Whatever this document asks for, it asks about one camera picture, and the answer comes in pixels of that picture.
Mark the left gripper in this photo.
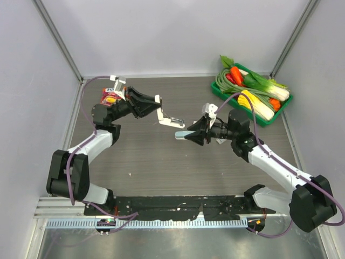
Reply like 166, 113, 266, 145
110, 87, 161, 123

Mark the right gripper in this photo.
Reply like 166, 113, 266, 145
185, 115, 237, 146

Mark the blue white stapler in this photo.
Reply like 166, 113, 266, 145
175, 131, 194, 140

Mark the staple box tray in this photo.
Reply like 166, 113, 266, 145
216, 139, 226, 145

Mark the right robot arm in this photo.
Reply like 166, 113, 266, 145
175, 110, 337, 233

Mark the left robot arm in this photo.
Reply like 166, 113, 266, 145
46, 87, 162, 215

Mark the candy bag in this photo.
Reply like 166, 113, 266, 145
100, 88, 121, 106

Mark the green plastic tray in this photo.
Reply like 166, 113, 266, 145
211, 63, 293, 127

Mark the purple onion toy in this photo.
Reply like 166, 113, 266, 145
232, 92, 240, 99

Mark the green long beans bundle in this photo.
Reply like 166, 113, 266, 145
215, 70, 273, 109

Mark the red pepper toy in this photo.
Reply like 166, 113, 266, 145
225, 73, 237, 85

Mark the napa cabbage toy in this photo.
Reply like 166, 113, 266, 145
237, 90, 274, 121

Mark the orange carrot toy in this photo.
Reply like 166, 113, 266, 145
230, 66, 243, 87

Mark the small orange tomato toy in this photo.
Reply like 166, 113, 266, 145
270, 98, 281, 112

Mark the bok choy toy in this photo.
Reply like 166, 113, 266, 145
244, 71, 290, 102

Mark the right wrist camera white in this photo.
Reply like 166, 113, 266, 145
202, 103, 218, 128

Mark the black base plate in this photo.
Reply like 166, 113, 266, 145
99, 195, 275, 221

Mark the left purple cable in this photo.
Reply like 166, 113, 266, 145
65, 76, 139, 235

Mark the purple cable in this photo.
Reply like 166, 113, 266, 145
215, 92, 345, 239
65, 76, 139, 235

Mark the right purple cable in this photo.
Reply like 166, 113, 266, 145
215, 92, 345, 239

